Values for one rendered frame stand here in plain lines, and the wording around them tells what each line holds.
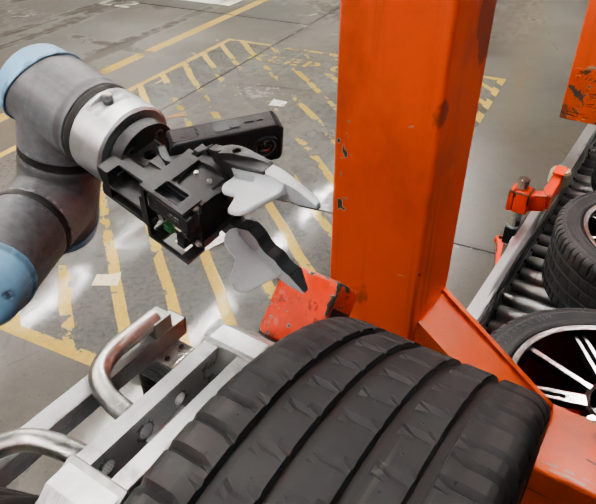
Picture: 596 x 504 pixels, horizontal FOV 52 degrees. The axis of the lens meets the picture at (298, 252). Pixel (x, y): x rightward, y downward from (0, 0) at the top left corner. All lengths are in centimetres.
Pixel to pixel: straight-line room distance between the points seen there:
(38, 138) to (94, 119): 9
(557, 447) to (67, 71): 95
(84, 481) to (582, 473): 83
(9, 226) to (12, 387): 169
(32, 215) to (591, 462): 94
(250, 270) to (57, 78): 26
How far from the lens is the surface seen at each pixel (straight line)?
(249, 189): 51
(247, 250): 59
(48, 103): 65
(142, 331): 83
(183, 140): 59
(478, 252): 280
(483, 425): 51
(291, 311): 70
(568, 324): 171
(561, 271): 207
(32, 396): 224
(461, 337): 111
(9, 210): 66
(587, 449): 119
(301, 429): 47
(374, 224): 95
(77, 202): 71
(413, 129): 85
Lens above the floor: 155
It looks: 35 degrees down
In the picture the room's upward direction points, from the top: straight up
